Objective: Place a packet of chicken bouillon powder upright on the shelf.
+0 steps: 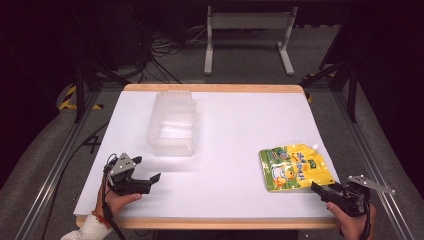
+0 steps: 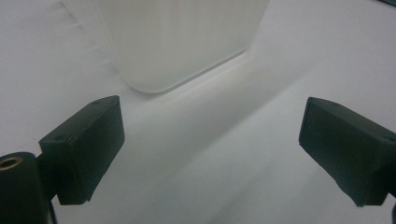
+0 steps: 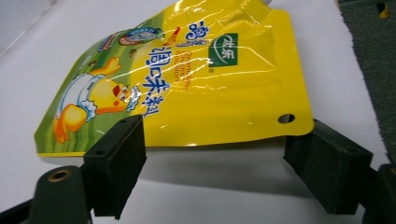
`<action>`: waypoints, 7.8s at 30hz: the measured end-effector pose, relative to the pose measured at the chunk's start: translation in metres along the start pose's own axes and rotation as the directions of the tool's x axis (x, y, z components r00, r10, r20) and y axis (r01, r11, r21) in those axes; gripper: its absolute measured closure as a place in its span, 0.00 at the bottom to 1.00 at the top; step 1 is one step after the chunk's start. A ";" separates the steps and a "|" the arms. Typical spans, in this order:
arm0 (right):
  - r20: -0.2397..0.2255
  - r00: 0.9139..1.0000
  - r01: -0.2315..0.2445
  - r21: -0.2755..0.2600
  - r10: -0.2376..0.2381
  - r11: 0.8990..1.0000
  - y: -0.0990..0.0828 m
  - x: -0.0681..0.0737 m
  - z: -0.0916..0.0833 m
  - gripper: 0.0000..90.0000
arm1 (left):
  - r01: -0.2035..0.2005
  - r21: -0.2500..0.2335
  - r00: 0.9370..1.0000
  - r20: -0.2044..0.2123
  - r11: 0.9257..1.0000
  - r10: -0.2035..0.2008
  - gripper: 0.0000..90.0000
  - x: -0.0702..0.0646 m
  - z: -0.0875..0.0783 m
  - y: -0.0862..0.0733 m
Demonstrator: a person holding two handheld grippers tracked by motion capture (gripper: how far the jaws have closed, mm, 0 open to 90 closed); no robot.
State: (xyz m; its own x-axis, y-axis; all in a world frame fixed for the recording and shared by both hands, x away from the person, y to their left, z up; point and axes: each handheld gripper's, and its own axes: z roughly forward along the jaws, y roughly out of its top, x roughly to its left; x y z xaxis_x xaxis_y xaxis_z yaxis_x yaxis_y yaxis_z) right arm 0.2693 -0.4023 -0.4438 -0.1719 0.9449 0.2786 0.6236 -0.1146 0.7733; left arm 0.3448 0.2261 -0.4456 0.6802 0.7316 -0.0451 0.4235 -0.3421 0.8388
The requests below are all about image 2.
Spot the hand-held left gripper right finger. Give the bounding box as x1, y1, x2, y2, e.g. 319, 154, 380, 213
298, 96, 396, 208

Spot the white plastic container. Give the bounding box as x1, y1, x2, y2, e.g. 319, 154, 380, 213
61, 0, 271, 94

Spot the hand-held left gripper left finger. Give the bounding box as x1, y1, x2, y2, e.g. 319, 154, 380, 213
38, 94, 126, 206

